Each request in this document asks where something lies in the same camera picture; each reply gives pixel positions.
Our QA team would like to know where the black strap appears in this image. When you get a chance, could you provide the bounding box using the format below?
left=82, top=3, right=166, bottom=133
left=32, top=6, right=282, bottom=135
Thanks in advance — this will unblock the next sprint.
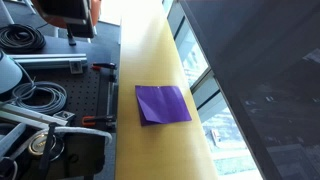
left=38, top=122, right=58, bottom=176

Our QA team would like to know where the grey cable coil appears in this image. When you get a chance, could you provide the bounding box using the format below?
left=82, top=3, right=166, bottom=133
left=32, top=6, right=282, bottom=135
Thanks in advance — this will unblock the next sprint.
left=12, top=81, right=68, bottom=116

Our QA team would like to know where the long aluminium extrusion rail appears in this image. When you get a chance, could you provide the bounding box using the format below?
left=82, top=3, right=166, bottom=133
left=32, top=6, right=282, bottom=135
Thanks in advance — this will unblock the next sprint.
left=8, top=53, right=89, bottom=70

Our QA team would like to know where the black stand post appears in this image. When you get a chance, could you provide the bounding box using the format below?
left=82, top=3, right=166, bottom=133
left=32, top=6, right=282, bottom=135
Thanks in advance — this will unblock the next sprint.
left=65, top=23, right=78, bottom=47

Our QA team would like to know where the orange chair with black cushion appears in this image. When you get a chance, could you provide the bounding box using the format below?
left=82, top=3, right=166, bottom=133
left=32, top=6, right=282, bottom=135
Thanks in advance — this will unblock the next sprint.
left=31, top=0, right=102, bottom=39

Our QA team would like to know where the purple cloth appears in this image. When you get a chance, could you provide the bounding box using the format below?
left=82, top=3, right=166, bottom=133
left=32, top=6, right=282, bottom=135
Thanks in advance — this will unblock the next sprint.
left=134, top=84, right=193, bottom=127

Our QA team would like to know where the bar clamp with red handle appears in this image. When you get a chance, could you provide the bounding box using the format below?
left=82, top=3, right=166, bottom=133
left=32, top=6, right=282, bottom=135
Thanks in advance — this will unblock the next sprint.
left=90, top=61, right=118, bottom=84

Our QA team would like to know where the small metal rail bracket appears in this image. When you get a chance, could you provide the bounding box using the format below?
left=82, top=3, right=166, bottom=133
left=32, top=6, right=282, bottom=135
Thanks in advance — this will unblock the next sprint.
left=68, top=59, right=84, bottom=75

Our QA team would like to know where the short aluminium extrusion rail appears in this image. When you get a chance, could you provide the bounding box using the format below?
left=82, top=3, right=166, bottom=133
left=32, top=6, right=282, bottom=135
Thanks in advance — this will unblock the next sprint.
left=0, top=110, right=54, bottom=131
left=0, top=102, right=69, bottom=127

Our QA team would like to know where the white sleeved hose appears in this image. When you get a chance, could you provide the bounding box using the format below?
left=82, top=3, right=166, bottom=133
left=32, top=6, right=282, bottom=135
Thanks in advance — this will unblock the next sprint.
left=9, top=125, right=113, bottom=161

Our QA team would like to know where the bar clamp with orange handle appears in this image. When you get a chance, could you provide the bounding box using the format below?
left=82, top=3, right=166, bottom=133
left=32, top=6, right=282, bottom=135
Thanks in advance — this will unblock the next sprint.
left=81, top=74, right=118, bottom=132

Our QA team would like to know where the black cable coil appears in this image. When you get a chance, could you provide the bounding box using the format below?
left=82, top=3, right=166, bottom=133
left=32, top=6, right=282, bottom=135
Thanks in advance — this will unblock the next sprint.
left=0, top=23, right=47, bottom=53

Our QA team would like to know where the round metal disc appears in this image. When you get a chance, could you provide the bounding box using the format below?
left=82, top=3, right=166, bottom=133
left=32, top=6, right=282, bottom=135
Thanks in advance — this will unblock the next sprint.
left=27, top=133, right=65, bottom=158

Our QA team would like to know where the dark mesh window shade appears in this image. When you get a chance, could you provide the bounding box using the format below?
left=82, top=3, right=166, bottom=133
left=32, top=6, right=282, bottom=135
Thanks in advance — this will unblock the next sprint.
left=179, top=0, right=320, bottom=180

